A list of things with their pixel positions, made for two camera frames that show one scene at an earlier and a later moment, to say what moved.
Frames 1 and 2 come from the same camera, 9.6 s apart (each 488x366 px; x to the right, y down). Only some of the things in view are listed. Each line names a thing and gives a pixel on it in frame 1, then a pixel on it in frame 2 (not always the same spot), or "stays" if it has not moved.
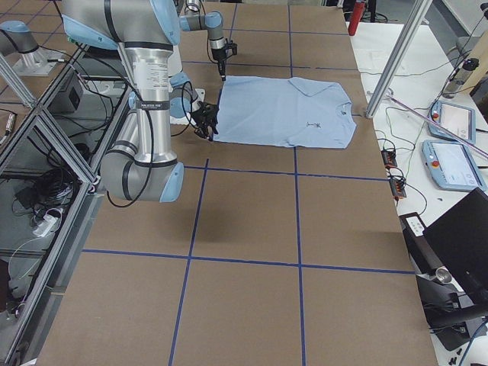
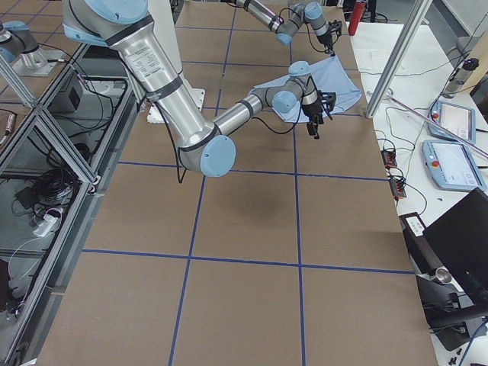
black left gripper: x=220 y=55 → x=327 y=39
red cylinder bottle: x=357 y=13 stays
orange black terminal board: x=390 y=158 stays
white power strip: x=46 y=224 stays
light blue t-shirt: x=285 y=111 → x=330 y=77
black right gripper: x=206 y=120 → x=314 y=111
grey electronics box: x=67 y=98 stays
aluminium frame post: x=398 y=56 stays
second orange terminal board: x=397 y=186 stays
